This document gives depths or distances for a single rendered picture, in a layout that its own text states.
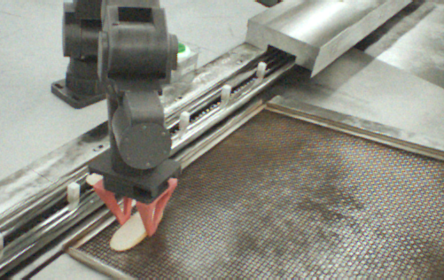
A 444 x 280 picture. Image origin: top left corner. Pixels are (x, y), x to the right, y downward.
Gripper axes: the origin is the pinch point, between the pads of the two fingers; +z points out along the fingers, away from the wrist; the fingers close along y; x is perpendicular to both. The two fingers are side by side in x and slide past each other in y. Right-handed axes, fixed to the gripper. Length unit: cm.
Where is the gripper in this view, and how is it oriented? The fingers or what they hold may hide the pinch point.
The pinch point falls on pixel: (137, 223)
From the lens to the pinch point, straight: 83.7
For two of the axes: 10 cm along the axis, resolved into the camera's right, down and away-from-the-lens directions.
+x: 5.0, -4.1, 7.6
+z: 0.0, 8.8, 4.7
